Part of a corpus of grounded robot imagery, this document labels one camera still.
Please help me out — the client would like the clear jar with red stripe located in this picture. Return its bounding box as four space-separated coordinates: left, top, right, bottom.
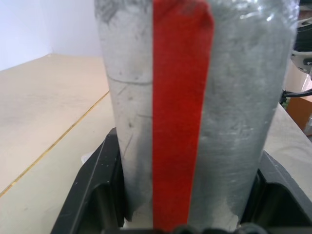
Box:
94 0 301 232

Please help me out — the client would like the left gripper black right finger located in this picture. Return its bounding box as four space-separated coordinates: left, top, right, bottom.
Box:
240 150 312 234

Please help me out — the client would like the brown cardboard box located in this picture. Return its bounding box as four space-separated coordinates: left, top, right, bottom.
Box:
287 95 312 137

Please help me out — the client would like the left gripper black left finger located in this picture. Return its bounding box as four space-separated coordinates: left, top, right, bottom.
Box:
50 128 127 234

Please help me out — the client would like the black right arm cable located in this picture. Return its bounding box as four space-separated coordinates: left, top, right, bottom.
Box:
281 88 312 100

